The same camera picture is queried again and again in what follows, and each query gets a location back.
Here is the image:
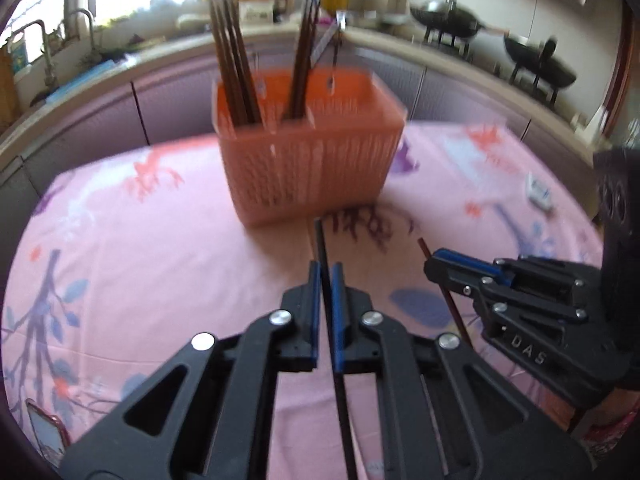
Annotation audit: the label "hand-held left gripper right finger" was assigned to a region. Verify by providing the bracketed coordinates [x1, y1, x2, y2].
[330, 262, 595, 480]

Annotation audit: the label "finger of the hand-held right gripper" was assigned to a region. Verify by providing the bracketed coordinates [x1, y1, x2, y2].
[432, 248, 602, 292]
[423, 258, 589, 323]

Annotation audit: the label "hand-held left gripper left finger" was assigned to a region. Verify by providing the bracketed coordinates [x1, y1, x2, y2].
[61, 260, 322, 480]

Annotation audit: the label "single reddish brown chopstick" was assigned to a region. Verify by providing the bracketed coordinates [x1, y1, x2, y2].
[417, 236, 475, 350]

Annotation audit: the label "single black chopstick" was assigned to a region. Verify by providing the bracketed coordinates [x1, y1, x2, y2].
[314, 216, 359, 480]

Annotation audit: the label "orange plastic utensil basket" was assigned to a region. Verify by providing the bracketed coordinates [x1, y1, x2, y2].
[212, 67, 407, 228]

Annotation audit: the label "bunch of wooden chopsticks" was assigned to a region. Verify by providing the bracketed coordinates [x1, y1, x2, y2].
[204, 0, 347, 126]

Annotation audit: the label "small white remote device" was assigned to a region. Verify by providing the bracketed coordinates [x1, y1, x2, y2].
[525, 173, 556, 212]

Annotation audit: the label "pink floral tablecloth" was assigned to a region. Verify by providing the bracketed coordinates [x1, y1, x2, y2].
[0, 121, 606, 480]

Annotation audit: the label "black wok with lid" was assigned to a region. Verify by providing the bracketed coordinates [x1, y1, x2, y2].
[409, 0, 507, 57]
[502, 34, 579, 109]

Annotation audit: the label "grey kitchen cabinets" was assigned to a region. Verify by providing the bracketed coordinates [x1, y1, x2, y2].
[0, 35, 601, 211]

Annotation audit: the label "smartphone with red case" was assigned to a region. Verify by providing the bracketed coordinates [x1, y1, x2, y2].
[25, 399, 72, 467]

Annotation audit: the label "blue plastic basin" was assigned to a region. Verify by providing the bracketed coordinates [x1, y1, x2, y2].
[46, 59, 124, 104]

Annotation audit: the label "curved steel faucet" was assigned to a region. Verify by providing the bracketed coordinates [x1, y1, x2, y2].
[64, 8, 97, 69]

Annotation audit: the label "tall steel faucet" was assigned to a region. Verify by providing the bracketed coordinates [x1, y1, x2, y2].
[19, 19, 57, 89]

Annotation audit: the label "wooden cutting board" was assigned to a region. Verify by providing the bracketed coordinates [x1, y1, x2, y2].
[0, 47, 22, 134]

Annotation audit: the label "dish soap bottle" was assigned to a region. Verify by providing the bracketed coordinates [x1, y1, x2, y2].
[8, 35, 29, 77]

